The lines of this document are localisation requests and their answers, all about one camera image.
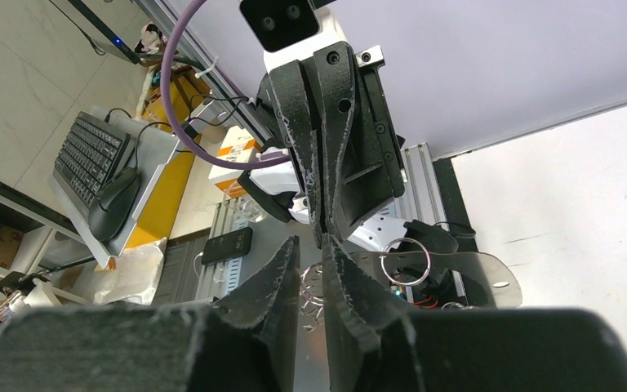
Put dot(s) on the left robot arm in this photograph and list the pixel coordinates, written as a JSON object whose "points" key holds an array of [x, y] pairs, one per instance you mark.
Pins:
{"points": [[273, 183]]}

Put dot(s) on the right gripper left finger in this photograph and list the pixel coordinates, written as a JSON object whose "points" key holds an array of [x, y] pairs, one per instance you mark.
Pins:
{"points": [[258, 327]]}

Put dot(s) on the black phone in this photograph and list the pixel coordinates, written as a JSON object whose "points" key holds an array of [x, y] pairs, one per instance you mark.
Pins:
{"points": [[227, 246]]}

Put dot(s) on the black keyboard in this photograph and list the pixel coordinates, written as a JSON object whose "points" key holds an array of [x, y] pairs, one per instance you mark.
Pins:
{"points": [[92, 152]]}

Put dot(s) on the black computer mouse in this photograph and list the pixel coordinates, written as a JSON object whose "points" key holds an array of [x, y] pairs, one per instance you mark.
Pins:
{"points": [[112, 205]]}

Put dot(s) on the split keyring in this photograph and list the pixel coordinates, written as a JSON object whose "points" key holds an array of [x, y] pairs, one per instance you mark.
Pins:
{"points": [[402, 261]]}

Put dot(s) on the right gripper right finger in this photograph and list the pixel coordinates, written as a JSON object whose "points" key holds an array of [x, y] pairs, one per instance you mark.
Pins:
{"points": [[370, 336]]}

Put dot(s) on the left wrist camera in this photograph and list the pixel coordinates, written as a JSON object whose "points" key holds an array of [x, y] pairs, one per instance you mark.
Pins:
{"points": [[291, 29]]}

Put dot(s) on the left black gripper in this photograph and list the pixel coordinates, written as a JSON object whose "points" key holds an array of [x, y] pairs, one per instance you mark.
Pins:
{"points": [[361, 165]]}

